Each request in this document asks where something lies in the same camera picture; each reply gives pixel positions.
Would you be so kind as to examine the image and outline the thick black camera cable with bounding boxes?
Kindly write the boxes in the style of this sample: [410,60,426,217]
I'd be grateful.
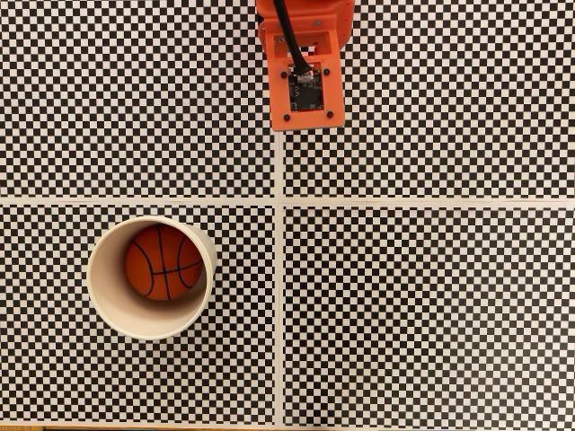
[271,0,314,75]

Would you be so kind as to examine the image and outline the small orange basketball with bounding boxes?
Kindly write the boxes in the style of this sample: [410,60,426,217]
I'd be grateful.
[124,224,204,302]

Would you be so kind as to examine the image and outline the orange camera mount with board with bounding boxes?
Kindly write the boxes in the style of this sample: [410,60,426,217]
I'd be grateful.
[264,13,346,132]

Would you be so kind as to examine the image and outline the white paper cup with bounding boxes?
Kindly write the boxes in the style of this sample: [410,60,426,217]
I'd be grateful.
[86,215,218,341]

